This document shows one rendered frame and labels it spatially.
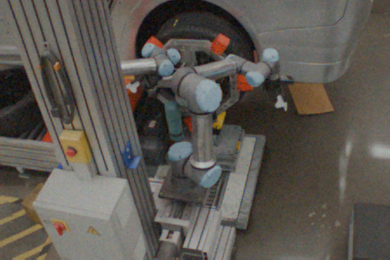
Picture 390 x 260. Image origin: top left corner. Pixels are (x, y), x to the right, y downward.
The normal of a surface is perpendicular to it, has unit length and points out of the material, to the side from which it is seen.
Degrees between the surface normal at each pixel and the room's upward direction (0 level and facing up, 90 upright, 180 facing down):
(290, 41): 90
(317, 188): 0
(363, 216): 0
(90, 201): 0
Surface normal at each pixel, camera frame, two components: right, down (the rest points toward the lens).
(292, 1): -0.24, 0.65
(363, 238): -0.11, -0.76
